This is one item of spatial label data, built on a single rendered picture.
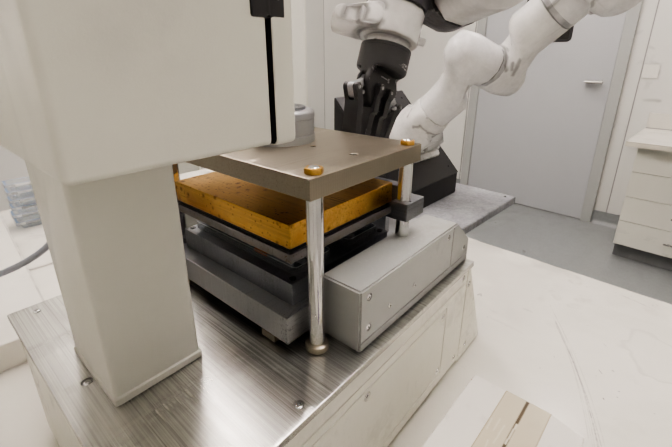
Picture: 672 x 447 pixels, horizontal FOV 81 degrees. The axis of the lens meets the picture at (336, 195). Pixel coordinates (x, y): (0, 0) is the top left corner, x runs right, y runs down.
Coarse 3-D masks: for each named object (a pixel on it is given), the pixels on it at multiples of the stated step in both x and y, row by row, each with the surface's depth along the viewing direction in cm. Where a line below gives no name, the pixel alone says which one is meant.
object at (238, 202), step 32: (192, 192) 45; (224, 192) 44; (256, 192) 44; (352, 192) 44; (384, 192) 46; (224, 224) 43; (256, 224) 38; (288, 224) 35; (352, 224) 43; (288, 256) 36
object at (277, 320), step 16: (384, 224) 54; (192, 256) 48; (192, 272) 47; (208, 272) 45; (224, 272) 44; (208, 288) 46; (224, 288) 43; (240, 288) 41; (256, 288) 41; (240, 304) 42; (256, 304) 39; (272, 304) 39; (288, 304) 39; (304, 304) 39; (256, 320) 40; (272, 320) 38; (288, 320) 37; (304, 320) 39; (272, 336) 39; (288, 336) 37
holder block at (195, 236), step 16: (192, 240) 49; (208, 240) 47; (368, 240) 47; (208, 256) 47; (224, 256) 45; (240, 256) 43; (336, 256) 43; (352, 256) 45; (240, 272) 43; (256, 272) 41; (272, 272) 40; (304, 272) 40; (272, 288) 40; (288, 288) 38; (304, 288) 39
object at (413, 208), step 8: (392, 184) 48; (392, 192) 48; (392, 200) 48; (416, 200) 46; (392, 208) 46; (400, 208) 45; (408, 208) 44; (416, 208) 46; (392, 216) 46; (400, 216) 45; (408, 216) 45
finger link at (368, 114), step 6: (378, 84) 56; (378, 90) 55; (384, 90) 56; (378, 96) 56; (378, 102) 56; (366, 108) 56; (372, 108) 56; (378, 108) 56; (366, 114) 56; (372, 114) 56; (366, 120) 56; (372, 120) 57; (366, 126) 56; (366, 132) 56
